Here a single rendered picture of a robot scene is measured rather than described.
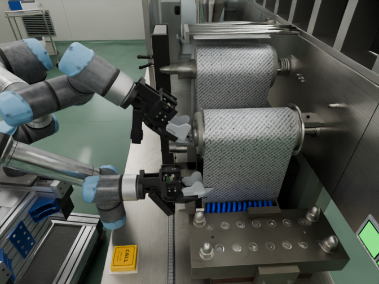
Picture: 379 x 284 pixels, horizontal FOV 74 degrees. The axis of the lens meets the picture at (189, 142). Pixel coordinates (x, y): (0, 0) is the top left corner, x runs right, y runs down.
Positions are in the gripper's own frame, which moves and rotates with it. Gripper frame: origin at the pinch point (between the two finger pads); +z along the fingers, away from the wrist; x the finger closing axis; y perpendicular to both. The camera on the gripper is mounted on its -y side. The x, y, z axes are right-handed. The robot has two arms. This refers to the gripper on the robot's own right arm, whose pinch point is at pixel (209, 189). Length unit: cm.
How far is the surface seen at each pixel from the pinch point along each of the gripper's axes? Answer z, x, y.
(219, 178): 2.6, -0.3, 4.3
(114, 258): -28.5, -10.7, -16.6
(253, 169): 12.0, -0.3, 7.2
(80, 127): -123, 205, -109
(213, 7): 9, 72, 36
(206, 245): -2.6, -16.9, -1.6
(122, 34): -125, 556, -92
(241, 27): 13, 34, 37
